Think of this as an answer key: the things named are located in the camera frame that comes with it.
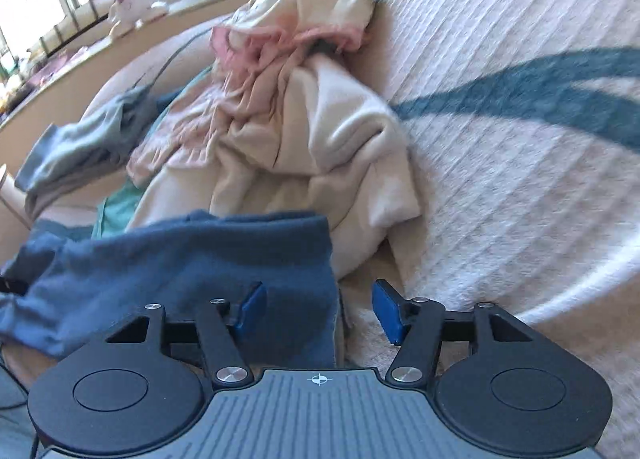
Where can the white sweatshirt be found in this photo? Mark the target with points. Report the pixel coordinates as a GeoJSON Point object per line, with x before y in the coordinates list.
{"type": "Point", "coordinates": [325, 149]}

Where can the teal garment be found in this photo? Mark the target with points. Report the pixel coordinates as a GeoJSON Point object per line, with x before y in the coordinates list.
{"type": "Point", "coordinates": [117, 209]}

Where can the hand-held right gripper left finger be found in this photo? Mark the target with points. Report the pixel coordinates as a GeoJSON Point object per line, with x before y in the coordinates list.
{"type": "Point", "coordinates": [252, 309]}

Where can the grey sweatpants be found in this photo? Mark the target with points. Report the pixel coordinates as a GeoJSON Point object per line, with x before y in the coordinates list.
{"type": "Point", "coordinates": [65, 174]}

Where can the dark blue garment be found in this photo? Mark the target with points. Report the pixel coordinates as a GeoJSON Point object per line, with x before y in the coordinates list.
{"type": "Point", "coordinates": [175, 264]}

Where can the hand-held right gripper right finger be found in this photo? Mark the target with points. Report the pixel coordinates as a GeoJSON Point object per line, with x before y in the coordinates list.
{"type": "Point", "coordinates": [387, 309]}

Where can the cream garment with pink ruffles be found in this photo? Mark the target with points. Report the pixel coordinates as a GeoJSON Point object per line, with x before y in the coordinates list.
{"type": "Point", "coordinates": [280, 4]}

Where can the windowsill clutter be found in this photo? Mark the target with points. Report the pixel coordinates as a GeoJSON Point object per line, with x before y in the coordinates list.
{"type": "Point", "coordinates": [30, 74]}

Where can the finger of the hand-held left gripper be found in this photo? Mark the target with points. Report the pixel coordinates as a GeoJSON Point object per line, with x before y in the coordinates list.
{"type": "Point", "coordinates": [11, 286]}

